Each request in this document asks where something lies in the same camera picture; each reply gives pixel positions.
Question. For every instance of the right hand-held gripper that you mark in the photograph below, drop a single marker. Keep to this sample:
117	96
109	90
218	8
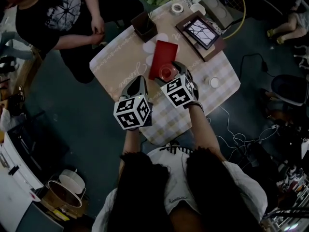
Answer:
179	93

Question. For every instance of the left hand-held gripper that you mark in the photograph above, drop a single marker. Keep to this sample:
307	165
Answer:
131	113

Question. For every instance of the translucent red cup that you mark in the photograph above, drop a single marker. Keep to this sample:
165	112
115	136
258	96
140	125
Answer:
166	72

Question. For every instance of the red tray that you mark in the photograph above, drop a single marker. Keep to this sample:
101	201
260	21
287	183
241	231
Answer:
164	52

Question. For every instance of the person's right forearm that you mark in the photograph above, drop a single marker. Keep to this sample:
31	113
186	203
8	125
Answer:
202	129

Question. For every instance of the person's left forearm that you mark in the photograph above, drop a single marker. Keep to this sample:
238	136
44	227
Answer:
131	141

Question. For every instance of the table with checked cloth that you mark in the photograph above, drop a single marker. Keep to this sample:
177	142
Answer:
125	64

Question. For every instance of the brown square planter box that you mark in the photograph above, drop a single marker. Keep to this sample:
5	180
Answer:
144	28

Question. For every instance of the white tape roll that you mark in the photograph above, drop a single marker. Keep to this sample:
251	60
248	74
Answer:
177	8

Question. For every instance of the person's white shirt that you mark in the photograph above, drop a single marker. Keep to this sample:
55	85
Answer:
178	178

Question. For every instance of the grey two-hole carrier tray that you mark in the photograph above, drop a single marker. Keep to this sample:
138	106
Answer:
217	11

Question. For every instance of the black metal rack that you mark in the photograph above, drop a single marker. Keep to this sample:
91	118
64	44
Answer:
29	139

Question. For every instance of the white power strip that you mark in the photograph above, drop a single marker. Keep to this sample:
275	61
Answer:
274	127

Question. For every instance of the cardboard box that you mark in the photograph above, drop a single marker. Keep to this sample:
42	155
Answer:
51	199

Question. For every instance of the grey round chair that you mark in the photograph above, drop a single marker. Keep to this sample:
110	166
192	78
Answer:
289	88

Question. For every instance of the yellow packet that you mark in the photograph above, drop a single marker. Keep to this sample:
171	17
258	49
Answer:
58	214

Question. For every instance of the doll with yellow shoes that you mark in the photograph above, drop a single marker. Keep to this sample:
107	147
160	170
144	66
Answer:
289	25

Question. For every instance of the white cabinet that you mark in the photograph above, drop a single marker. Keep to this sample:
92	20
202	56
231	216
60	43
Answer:
14	182

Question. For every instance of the black picture frame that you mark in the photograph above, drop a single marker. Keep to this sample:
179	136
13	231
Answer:
201	33

